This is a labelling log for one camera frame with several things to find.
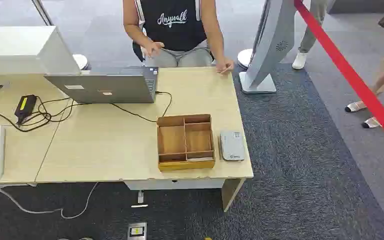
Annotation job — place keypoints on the wooden card box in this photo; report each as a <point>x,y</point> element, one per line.
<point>185,141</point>

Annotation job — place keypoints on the grey card reader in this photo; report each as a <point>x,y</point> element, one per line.
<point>232,145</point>

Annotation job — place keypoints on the person's left hand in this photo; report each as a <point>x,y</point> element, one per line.
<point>224,65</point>

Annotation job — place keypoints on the person's hand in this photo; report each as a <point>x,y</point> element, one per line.
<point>153,48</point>
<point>224,65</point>

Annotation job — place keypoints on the white round stanchion base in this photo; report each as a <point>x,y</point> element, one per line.
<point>81,61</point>
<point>244,58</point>

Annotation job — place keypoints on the person's right hand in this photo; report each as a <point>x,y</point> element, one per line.
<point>153,48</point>

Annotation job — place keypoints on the pale wooden desk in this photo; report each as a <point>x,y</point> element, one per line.
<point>112,142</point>

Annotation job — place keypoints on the grey laptop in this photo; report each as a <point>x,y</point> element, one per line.
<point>112,87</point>

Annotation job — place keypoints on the seated person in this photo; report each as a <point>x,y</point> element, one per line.
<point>175,30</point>

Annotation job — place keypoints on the grey kiosk stand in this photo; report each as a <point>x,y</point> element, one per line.
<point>270,43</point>

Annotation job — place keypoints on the dark carpet mat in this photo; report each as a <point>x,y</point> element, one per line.
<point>294,159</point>

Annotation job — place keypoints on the small silver floor device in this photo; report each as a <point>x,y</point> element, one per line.
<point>137,231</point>

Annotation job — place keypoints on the standing person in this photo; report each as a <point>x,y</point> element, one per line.
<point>309,33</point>

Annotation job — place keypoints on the red barrier tape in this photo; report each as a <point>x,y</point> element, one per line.
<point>351,76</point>

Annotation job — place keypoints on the black power adapter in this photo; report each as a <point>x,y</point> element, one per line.
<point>25,107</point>

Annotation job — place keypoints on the white box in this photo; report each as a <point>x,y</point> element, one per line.
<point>19,49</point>

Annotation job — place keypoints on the person in beige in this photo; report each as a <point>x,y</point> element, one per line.
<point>380,79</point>

